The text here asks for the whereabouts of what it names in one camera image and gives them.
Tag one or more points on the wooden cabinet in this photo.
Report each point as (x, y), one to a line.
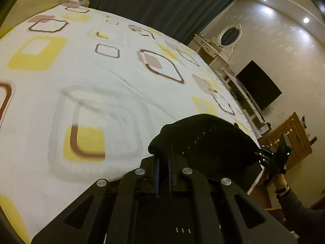
(297, 136)

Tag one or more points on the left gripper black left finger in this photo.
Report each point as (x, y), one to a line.
(123, 211)

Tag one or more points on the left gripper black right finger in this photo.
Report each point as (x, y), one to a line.
(208, 211)

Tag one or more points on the dark green curtain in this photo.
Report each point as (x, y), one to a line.
(179, 19)

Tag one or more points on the black wristband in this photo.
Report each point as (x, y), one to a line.
(282, 190)

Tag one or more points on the person right hand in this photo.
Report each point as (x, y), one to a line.
(279, 181)

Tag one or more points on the black pants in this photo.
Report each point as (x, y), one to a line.
(213, 146)

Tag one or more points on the black flat television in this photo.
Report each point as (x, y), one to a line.
(258, 84)

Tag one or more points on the white dressing table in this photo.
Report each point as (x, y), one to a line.
(214, 56)

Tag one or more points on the white tv console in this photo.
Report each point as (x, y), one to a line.
(245, 101)

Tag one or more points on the patterned white bed sheet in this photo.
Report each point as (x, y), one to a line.
(83, 92)

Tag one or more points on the person right forearm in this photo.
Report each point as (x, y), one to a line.
(307, 224)

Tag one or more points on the oval white vanity mirror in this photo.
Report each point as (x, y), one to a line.
(228, 39)

